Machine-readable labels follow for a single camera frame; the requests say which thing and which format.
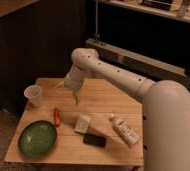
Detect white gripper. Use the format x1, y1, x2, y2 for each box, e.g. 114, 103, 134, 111
54, 66, 85, 105

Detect red pepper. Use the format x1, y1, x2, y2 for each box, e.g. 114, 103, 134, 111
54, 107, 60, 127

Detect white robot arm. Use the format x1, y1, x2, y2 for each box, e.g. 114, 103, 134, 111
61, 48, 190, 171

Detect green ceramic bowl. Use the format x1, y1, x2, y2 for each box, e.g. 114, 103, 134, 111
18, 120, 57, 158

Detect white sponge block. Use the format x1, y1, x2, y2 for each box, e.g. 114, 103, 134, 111
74, 115, 91, 134

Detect clear plastic cup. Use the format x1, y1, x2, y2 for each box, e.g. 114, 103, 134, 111
24, 85, 43, 107

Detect wooden table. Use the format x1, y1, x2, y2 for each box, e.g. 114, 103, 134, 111
5, 78, 143, 166

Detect black rectangular box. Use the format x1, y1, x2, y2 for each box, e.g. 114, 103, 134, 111
83, 134, 106, 147

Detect white tube bottle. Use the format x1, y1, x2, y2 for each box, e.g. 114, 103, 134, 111
109, 114, 140, 146

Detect upper wooden shelf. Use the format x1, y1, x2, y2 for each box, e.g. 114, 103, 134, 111
100, 0, 190, 23

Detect metal shelf rail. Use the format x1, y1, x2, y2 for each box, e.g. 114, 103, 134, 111
85, 38, 190, 89

